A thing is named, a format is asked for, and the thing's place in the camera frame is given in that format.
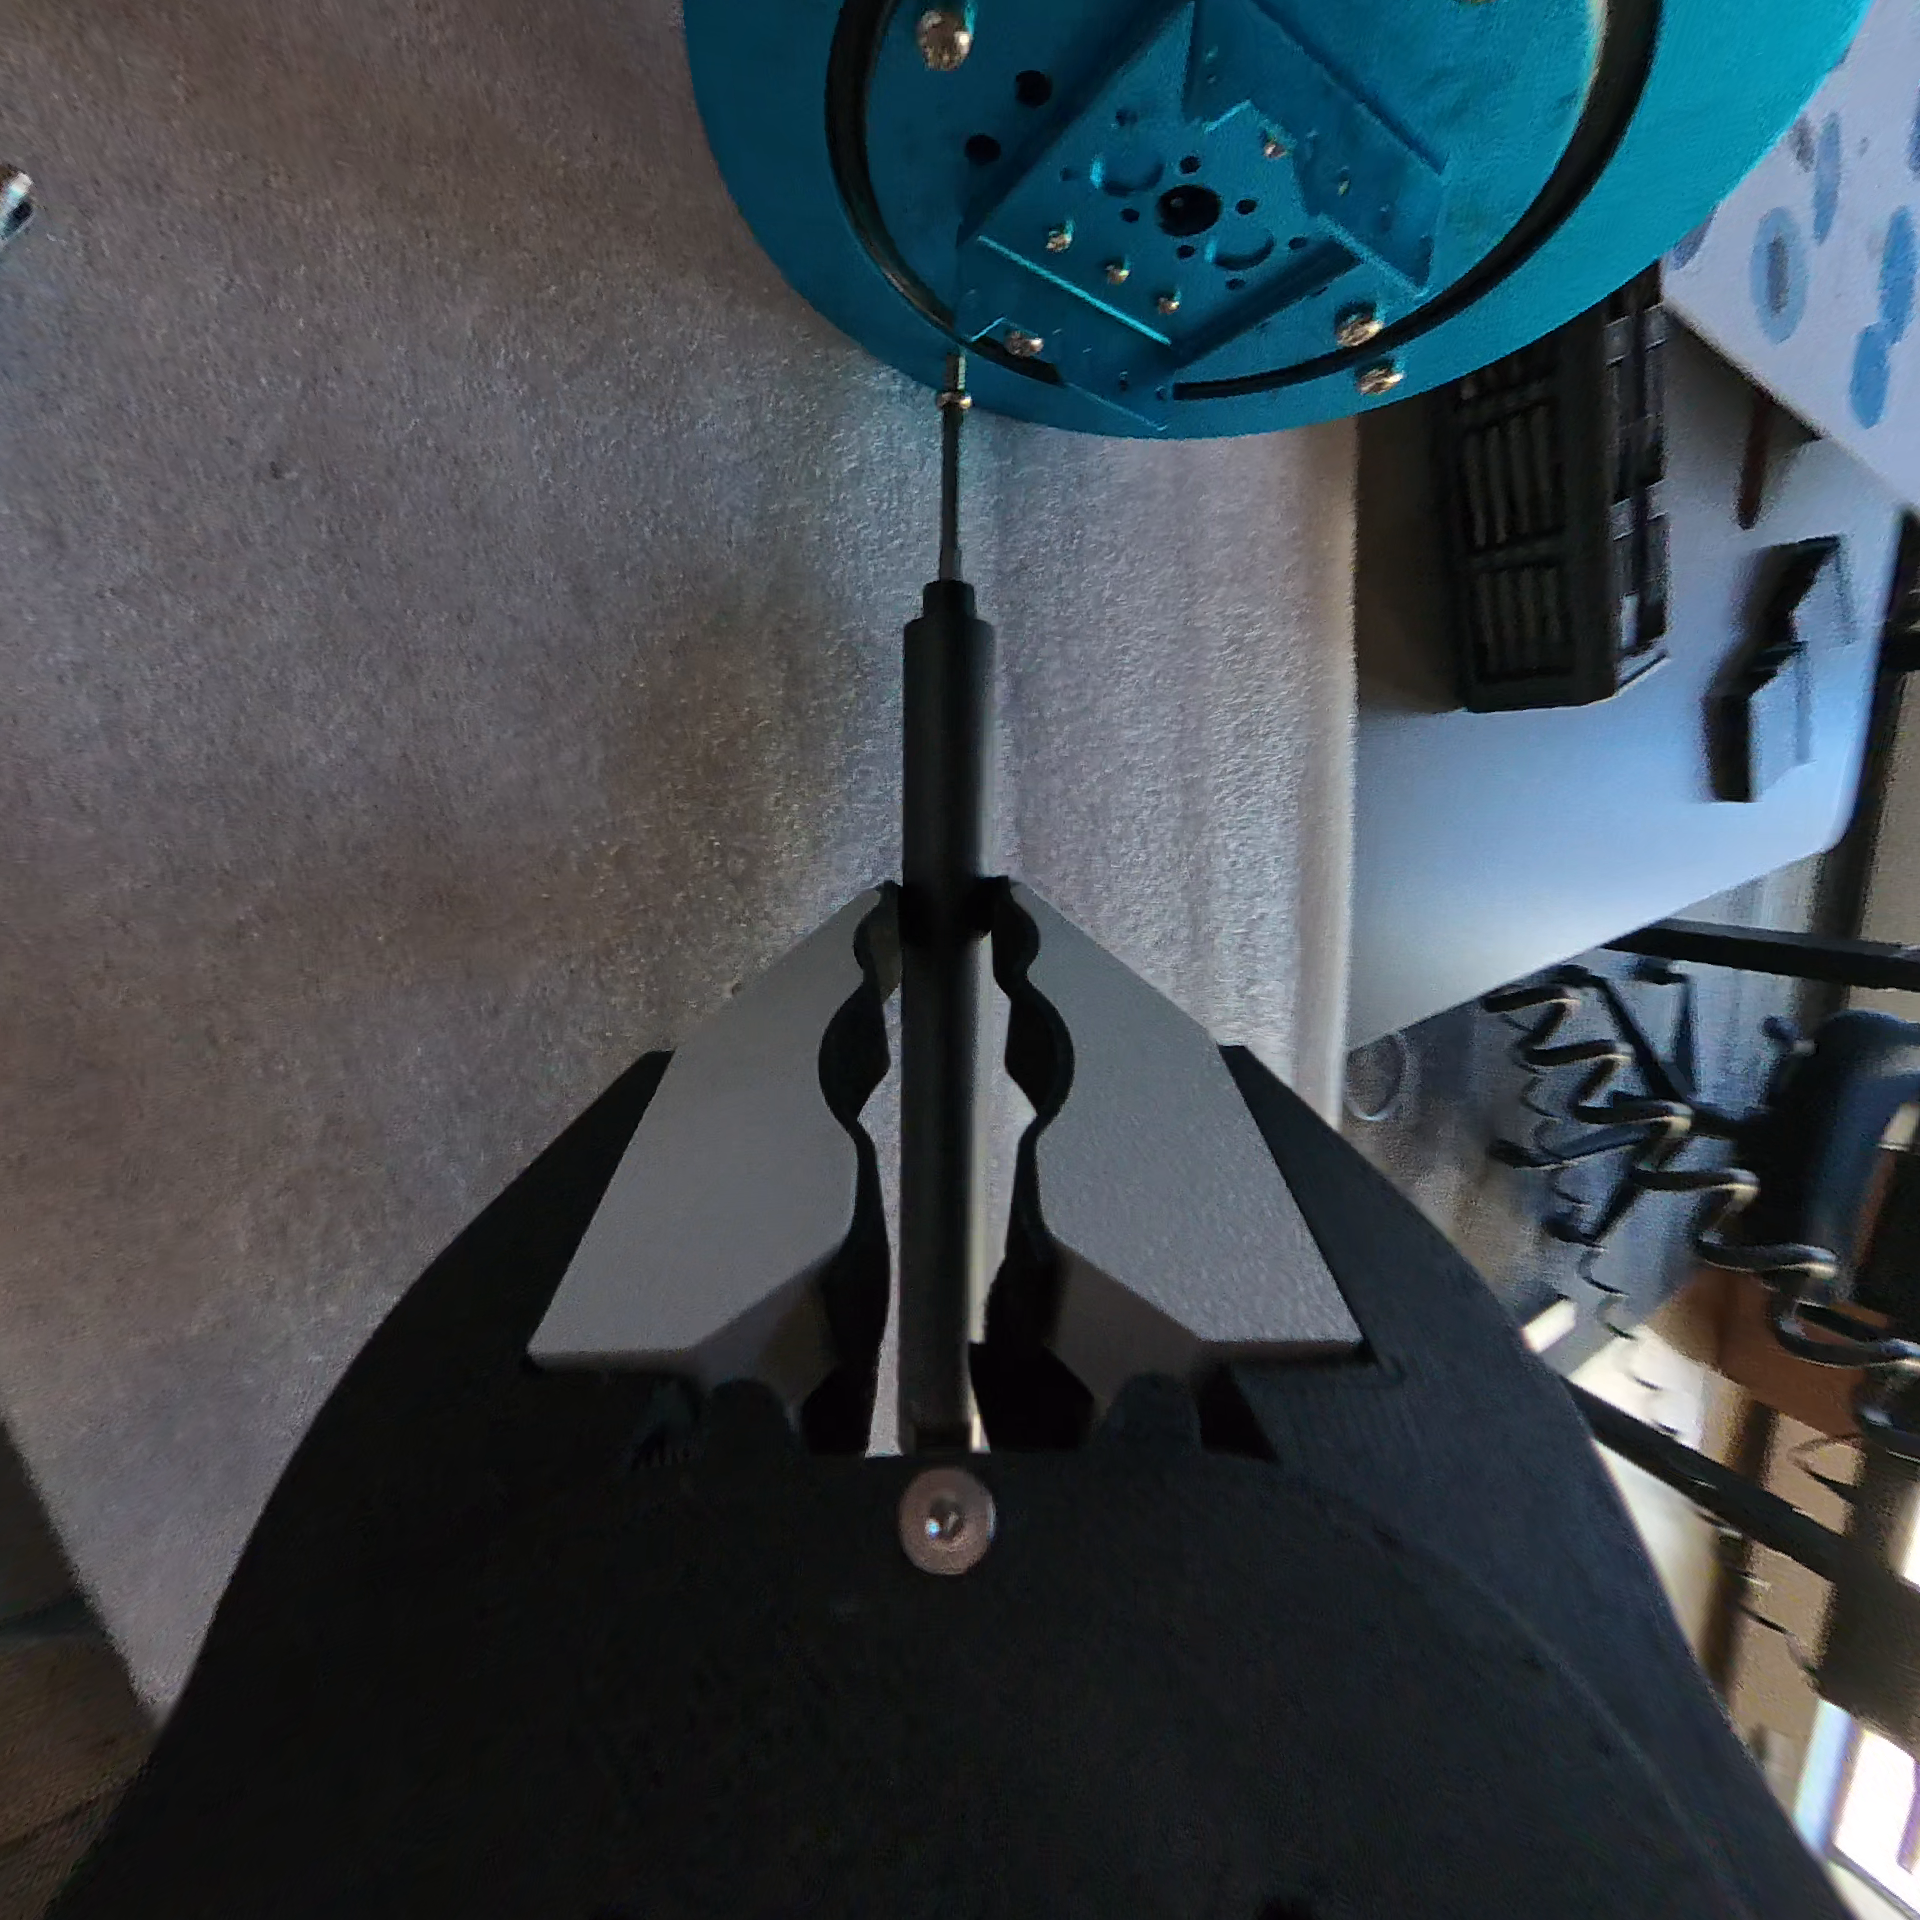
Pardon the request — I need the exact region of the black precision screwdriver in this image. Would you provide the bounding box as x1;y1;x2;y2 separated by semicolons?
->
895;354;998;1453

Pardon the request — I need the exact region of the black coiled cable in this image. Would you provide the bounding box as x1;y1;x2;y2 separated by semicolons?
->
1483;961;1920;1451

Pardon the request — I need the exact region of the black screwdriver bit case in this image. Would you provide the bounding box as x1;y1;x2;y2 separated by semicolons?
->
1433;278;1674;716

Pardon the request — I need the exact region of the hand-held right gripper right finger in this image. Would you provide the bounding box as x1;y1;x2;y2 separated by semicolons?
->
973;879;1375;1453

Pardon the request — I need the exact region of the black flat box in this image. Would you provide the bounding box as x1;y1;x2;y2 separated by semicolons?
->
1708;536;1859;805

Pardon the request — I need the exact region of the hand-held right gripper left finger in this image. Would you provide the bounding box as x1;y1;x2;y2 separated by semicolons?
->
526;880;908;1453

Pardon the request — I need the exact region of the white foam sheet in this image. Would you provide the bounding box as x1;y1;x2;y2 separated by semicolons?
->
0;0;1360;1711

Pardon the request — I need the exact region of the printed instruction sheet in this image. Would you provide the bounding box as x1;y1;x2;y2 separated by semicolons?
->
1663;0;1920;469

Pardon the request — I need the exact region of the blue metal turntable disc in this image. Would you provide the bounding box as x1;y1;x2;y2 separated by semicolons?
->
684;0;1879;440

